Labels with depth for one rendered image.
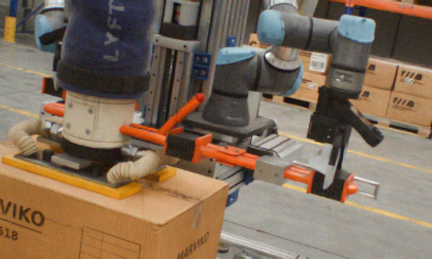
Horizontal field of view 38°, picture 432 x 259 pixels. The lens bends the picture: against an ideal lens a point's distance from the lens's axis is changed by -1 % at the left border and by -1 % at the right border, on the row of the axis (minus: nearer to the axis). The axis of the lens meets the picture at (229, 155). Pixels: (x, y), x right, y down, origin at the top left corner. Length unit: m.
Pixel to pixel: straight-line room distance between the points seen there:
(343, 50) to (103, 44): 0.54
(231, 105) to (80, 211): 0.68
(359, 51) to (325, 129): 0.18
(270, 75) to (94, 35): 0.66
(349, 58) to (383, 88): 7.16
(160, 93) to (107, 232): 0.84
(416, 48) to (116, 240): 8.60
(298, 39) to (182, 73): 0.78
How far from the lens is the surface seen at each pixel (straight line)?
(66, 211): 1.46
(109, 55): 1.47
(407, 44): 9.78
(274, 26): 1.37
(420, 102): 8.44
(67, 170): 1.53
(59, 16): 2.13
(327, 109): 1.36
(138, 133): 1.51
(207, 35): 2.14
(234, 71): 1.91
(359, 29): 1.32
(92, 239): 1.44
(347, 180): 1.35
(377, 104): 8.51
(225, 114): 1.92
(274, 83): 1.94
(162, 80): 2.14
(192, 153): 1.45
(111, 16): 1.46
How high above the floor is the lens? 1.45
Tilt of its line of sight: 15 degrees down
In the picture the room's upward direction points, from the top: 10 degrees clockwise
